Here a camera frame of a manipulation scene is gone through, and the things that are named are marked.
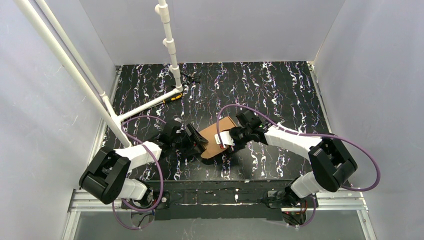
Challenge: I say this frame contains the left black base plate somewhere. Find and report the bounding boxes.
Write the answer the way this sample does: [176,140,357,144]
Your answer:
[121,190,171,210]

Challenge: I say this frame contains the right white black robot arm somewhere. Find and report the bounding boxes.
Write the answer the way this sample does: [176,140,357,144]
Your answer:
[215,110,358,204]

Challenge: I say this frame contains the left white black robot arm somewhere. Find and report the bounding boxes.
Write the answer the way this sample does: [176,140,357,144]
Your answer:
[78,119,208,207]

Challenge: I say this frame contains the brown cardboard box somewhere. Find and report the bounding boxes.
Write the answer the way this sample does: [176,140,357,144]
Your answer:
[199,116,236,159]

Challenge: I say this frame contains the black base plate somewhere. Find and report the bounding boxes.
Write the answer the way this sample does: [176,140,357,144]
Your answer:
[261,190,319,209]
[121,190,171,210]

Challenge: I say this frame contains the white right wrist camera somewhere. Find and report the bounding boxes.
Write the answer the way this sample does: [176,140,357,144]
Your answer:
[214,130,236,148]

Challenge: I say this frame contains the aluminium rail frame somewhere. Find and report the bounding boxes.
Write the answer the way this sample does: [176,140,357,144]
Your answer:
[73,61,364,240]

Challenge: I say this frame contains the black pliers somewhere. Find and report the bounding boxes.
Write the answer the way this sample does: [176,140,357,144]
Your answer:
[181,73,201,85]

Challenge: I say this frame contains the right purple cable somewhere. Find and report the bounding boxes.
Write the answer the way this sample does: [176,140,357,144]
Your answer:
[216,104,382,229]

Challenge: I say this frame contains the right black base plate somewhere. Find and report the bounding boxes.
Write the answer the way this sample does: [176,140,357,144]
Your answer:
[261,190,319,209]

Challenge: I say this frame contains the white PVC pipe frame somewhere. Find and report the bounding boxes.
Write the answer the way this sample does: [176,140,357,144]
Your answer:
[14,0,185,148]

